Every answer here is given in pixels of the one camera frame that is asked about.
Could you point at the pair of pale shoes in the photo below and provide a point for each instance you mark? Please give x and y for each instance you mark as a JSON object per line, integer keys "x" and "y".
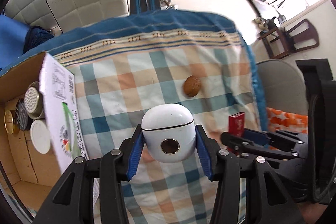
{"x": 259, "y": 22}

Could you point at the blue foam mat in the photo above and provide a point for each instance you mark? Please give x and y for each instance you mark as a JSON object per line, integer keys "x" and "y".
{"x": 10, "y": 40}

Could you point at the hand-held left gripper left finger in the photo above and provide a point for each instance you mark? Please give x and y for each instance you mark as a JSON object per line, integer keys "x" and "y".
{"x": 135, "y": 155}

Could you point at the metal strainer cup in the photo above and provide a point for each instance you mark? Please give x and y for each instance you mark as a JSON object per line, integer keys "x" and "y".
{"x": 32, "y": 100}

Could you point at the checked blanket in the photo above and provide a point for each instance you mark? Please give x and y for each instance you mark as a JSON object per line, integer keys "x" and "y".
{"x": 157, "y": 61}

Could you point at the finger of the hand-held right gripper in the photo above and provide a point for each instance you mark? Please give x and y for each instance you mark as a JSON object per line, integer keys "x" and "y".
{"x": 256, "y": 135}
{"x": 252, "y": 148}

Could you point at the dark blue knit cloth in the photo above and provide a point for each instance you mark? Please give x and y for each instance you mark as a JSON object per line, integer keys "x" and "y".
{"x": 36, "y": 36}

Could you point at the brown cookie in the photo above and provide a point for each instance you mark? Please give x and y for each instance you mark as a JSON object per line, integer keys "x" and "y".
{"x": 192, "y": 86}

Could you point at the white round jar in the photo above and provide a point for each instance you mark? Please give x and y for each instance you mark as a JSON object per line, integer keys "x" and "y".
{"x": 40, "y": 137}

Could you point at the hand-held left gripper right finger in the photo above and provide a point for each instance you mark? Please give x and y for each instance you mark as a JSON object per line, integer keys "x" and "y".
{"x": 206, "y": 158}

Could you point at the chrome dumbbell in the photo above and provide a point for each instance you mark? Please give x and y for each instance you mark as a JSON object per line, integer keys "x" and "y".
{"x": 168, "y": 2}

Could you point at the black round tin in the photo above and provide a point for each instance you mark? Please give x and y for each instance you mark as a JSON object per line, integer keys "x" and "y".
{"x": 22, "y": 119}

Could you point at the gold round tin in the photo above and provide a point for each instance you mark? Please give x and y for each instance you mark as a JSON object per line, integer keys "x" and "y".
{"x": 10, "y": 121}

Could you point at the dark wooden chair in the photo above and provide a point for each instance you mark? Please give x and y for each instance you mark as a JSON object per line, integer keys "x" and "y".
{"x": 302, "y": 37}

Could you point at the grey blue plastic item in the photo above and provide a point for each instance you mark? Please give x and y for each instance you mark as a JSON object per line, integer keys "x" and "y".
{"x": 281, "y": 19}

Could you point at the white earbud case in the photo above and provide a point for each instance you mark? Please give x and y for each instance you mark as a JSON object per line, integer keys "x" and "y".
{"x": 168, "y": 124}

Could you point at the cardboard box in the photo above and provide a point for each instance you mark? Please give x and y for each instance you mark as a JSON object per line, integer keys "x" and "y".
{"x": 60, "y": 108}

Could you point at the small red box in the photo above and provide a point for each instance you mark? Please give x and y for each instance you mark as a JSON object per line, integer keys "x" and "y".
{"x": 236, "y": 124}

